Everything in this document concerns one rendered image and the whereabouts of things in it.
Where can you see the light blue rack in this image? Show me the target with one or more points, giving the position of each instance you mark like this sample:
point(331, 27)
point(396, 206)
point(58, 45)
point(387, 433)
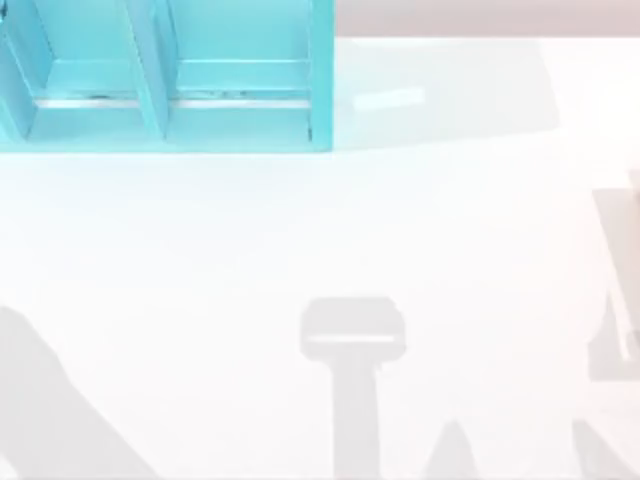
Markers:
point(240, 45)

